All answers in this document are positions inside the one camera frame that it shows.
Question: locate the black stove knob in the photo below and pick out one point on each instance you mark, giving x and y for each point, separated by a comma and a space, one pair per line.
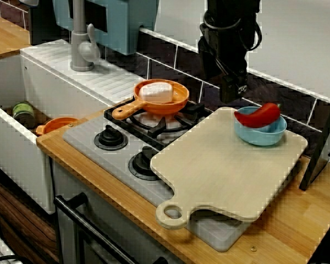
144, 162
110, 137

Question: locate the orange toy pot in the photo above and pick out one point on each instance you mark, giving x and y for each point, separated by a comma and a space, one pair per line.
57, 123

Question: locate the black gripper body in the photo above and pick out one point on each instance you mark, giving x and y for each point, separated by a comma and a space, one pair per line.
228, 49

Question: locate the light wooden cutting board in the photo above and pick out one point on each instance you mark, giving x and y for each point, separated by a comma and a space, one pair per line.
222, 170

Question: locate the white toy sink basin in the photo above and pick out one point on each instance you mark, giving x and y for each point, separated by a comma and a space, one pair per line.
44, 82

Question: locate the black burner grate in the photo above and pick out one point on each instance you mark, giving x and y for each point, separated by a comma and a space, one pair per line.
111, 115

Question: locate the toy salmon sushi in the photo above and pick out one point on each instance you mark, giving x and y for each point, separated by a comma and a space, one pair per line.
155, 93

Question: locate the red toy chili pepper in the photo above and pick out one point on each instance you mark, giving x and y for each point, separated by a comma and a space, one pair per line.
258, 116

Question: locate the grey toy faucet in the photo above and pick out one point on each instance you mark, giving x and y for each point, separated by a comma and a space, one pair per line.
78, 41

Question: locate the light blue plastic bowl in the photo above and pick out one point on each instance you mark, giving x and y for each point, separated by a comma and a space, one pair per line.
264, 137

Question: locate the white toy oven cabinet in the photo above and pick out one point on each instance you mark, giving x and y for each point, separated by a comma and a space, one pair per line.
66, 247

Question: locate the orange toy frying pan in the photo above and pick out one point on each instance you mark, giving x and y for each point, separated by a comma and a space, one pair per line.
178, 101

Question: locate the grey toy stove panel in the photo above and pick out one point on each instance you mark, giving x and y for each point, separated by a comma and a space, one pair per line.
110, 162

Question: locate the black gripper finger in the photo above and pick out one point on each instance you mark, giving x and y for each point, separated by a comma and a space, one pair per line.
233, 88
210, 67

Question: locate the black leaning panel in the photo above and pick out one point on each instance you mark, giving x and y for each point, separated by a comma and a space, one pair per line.
319, 154

